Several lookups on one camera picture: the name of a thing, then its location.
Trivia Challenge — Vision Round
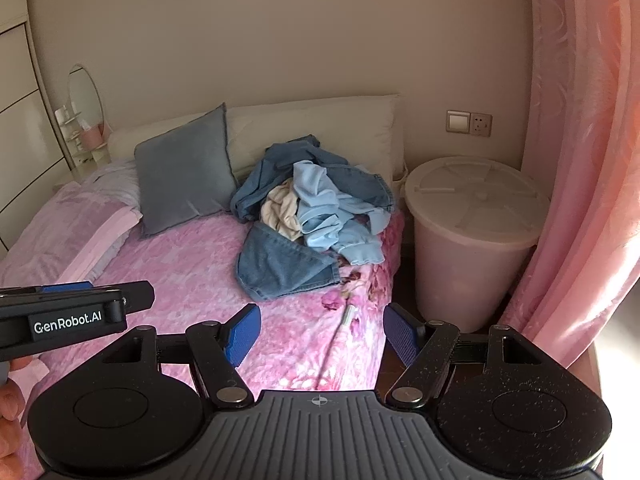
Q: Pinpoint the light blue sweater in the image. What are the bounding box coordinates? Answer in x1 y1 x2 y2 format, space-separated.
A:
292 160 386 267

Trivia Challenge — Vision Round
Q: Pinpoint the person's left hand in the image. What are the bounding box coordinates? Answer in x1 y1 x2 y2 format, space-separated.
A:
0 357 51 461

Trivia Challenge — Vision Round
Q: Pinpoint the small white tiered stand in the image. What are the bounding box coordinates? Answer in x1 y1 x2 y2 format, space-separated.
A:
55 102 84 152

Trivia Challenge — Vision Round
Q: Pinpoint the oval mirror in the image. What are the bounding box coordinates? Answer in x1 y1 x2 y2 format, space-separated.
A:
67 64 105 133

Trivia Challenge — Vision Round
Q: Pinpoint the grey pillow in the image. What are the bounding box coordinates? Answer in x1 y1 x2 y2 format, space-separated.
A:
134 103 240 239

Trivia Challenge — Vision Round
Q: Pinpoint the cream wardrobe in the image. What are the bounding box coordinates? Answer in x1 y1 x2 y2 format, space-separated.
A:
0 0 77 257

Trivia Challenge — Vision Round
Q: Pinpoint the blue denim garment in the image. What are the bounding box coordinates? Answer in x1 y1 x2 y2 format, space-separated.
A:
236 220 344 303

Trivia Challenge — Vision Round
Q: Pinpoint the large cream pillow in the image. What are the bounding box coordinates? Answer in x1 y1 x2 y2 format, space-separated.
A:
226 93 404 188

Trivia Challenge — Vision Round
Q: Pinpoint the pink floral bed blanket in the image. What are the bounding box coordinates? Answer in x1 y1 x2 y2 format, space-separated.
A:
0 180 407 480

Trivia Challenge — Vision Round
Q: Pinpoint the wall light switch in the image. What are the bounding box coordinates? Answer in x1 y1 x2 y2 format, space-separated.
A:
446 109 471 135

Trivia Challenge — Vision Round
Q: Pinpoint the cream bedside table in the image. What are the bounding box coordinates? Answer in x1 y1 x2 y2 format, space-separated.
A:
52 144 111 192

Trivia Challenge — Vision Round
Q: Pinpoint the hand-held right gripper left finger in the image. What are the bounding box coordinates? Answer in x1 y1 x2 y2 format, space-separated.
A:
101 305 262 408

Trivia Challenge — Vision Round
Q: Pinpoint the white plastic bucket with lid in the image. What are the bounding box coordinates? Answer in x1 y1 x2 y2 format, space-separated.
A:
404 156 551 334

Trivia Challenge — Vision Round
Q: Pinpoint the pink curtain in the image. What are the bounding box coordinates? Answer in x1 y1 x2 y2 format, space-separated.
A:
499 0 640 392

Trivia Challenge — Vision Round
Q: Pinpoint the pink pillow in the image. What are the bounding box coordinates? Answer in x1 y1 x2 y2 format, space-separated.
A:
0 182 144 288
81 159 142 211

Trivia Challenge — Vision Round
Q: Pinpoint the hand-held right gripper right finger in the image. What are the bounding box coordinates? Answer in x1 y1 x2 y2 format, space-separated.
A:
382 304 547 408

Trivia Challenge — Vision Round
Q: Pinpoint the wall power socket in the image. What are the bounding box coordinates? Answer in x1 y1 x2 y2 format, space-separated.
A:
470 111 494 137

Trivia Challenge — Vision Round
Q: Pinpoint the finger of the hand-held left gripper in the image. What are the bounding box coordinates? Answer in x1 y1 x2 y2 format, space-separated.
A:
41 281 96 294
0 281 154 312

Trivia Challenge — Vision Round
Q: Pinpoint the cream garment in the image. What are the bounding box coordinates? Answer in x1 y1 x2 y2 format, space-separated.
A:
260 180 304 241

